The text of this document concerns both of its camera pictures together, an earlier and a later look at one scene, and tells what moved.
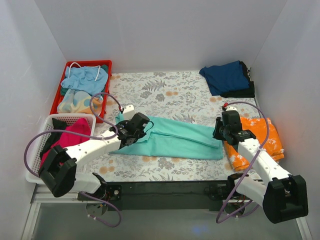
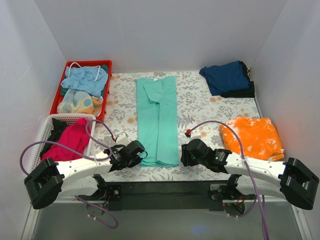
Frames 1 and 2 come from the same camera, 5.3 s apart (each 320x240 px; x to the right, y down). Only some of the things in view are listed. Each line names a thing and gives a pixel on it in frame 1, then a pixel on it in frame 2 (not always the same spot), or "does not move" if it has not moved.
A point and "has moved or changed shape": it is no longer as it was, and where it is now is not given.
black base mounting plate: x=171 y=195 does not move
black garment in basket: x=57 y=124 does not move
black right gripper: x=217 y=132 to x=185 y=157
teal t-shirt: x=166 y=138 has moved or changed shape
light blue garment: x=91 y=79 does not move
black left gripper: x=130 y=141 to x=139 y=155
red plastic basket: x=100 y=117 does not move
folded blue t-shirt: x=225 y=78 does not move
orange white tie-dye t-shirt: x=271 y=143 does not move
